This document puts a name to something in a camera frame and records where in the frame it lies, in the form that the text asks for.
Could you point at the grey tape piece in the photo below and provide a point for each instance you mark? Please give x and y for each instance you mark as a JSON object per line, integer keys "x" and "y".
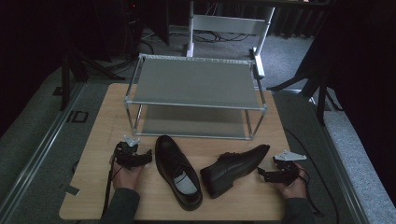
{"x": 71, "y": 189}

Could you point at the person's left hand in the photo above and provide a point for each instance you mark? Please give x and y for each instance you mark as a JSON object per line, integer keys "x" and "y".
{"x": 126, "y": 179}

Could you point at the person's right hand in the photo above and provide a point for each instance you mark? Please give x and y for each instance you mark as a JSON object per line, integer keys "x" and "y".
{"x": 294, "y": 188}

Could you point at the black leather shoe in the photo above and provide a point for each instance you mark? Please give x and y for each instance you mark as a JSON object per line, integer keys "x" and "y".
{"x": 232, "y": 169}

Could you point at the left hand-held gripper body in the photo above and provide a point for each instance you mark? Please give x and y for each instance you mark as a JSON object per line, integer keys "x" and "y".
{"x": 126, "y": 154}

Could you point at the metal shoe rack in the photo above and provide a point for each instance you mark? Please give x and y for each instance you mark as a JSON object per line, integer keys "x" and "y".
{"x": 196, "y": 82}

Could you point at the white metal stand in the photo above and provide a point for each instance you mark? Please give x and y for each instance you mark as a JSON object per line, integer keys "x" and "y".
{"x": 230, "y": 24}

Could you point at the black shoe with white insole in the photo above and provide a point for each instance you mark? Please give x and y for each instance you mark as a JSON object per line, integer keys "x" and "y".
{"x": 174, "y": 168}

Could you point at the black rectangular frame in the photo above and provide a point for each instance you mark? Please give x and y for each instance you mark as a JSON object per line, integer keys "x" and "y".
{"x": 77, "y": 116}

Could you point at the black tripod stand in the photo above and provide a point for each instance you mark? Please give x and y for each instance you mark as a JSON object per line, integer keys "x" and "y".
{"x": 320, "y": 93}
{"x": 65, "y": 84}

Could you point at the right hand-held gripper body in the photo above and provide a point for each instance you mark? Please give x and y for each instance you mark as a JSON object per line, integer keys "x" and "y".
{"x": 288, "y": 171}

